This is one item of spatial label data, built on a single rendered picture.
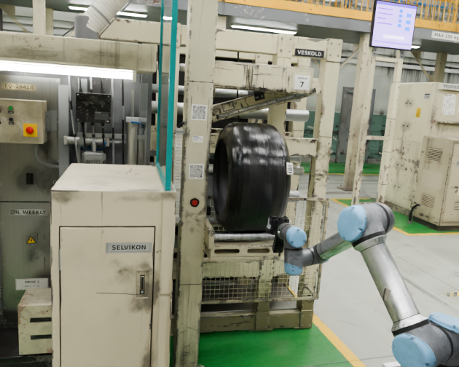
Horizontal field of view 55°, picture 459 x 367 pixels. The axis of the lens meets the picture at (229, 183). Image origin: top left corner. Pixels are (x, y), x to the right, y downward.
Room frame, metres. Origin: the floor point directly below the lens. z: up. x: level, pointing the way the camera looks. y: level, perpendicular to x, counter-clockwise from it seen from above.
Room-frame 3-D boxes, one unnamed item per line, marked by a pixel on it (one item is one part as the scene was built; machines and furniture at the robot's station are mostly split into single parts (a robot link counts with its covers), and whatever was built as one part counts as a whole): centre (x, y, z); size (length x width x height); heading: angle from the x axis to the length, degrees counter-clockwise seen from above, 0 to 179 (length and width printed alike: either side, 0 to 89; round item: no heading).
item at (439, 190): (6.17, -3.20, 0.62); 0.91 x 0.58 x 1.25; 107
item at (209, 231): (2.27, 0.11, 0.90); 0.40 x 0.03 x 0.10; 13
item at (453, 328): (1.30, -0.72, 0.88); 0.13 x 0.12 x 0.14; 125
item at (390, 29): (5.81, -1.91, 2.60); 0.60 x 0.05 x 0.55; 107
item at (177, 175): (2.18, 0.26, 1.19); 0.05 x 0.04 x 0.48; 13
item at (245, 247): (2.17, -0.09, 0.84); 0.36 x 0.09 x 0.06; 103
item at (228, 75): (2.63, -0.12, 1.71); 0.61 x 0.25 x 0.15; 103
